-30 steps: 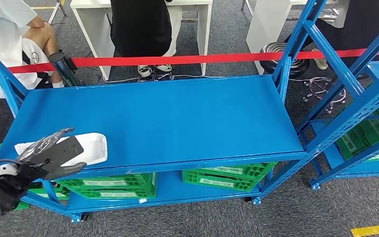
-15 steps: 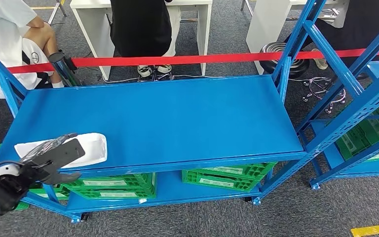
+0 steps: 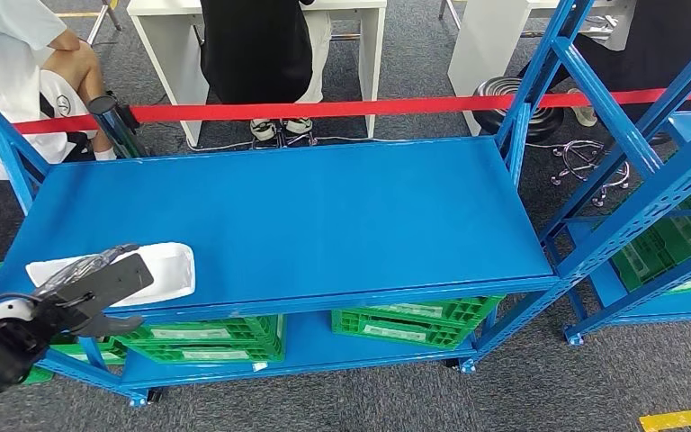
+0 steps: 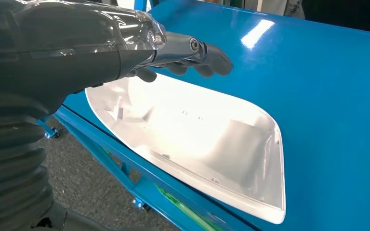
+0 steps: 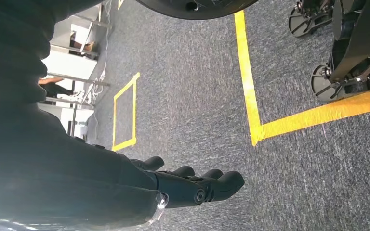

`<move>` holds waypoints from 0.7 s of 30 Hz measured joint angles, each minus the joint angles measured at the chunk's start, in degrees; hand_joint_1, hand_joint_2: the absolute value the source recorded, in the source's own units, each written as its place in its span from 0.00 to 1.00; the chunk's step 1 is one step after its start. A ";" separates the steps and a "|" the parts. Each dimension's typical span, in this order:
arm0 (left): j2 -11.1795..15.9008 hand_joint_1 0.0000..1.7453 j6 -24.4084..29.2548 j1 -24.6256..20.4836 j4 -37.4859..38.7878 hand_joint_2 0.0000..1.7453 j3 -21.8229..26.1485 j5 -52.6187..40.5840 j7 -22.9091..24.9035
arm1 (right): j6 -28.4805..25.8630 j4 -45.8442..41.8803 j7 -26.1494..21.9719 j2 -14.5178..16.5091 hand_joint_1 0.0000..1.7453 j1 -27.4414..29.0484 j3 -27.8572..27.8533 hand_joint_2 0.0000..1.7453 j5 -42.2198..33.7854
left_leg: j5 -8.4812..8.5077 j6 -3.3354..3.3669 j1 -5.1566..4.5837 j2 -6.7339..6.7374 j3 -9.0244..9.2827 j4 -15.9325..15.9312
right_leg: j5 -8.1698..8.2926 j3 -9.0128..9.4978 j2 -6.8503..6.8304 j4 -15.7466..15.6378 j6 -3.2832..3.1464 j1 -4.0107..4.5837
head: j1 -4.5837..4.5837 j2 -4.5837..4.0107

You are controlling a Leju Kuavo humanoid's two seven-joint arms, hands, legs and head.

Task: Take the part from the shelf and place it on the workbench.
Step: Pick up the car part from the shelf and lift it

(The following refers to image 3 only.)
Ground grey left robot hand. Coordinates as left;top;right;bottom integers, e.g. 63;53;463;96
32;243;156;340

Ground white curved plastic part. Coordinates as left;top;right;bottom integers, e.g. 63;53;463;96
25;241;196;309

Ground blue metal shelf rack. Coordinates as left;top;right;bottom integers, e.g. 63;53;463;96
539;23;691;347
0;0;691;410

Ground chrome chair base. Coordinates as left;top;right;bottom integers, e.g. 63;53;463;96
551;139;632;208
249;128;318;149

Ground person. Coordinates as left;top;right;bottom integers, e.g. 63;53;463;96
518;0;691;144
0;0;117;182
199;0;334;144

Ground red barrier tape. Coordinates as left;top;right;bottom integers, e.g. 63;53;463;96
0;85;691;140

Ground black stanchion base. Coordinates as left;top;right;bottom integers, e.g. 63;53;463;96
471;76;565;144

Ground yellow tape outline cut corner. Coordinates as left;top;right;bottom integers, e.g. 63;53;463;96
639;405;691;432

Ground chrome stanchion post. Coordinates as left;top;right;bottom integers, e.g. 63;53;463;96
87;94;144;160

